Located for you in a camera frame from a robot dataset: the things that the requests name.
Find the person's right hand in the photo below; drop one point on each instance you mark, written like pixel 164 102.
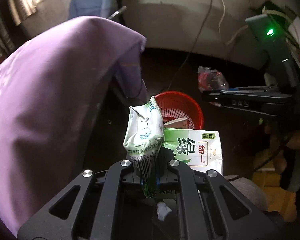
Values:
pixel 298 137

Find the black chair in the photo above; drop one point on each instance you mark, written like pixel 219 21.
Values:
pixel 118 2

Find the window curtain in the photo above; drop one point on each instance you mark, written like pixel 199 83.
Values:
pixel 23 0

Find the green white drink carton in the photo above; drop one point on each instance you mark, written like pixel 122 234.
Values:
pixel 197 150
pixel 143 132

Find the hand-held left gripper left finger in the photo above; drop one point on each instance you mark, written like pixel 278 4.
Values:
pixel 115 180

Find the white tissue scrap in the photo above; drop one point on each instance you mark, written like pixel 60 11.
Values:
pixel 163 210

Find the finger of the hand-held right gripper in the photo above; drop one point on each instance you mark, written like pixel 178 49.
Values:
pixel 240 103
pixel 252 89

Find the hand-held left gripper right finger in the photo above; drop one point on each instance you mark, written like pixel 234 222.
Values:
pixel 180 177

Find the grey cloth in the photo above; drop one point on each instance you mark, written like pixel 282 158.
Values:
pixel 247 192

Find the yellow box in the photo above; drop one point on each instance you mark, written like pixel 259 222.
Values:
pixel 277 190

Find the purple printed tablecloth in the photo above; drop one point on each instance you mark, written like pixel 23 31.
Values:
pixel 52 100

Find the red plastic basket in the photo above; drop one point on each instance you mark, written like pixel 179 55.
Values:
pixel 180 105

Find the clear bag with red contents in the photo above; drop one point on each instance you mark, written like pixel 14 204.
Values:
pixel 212 78

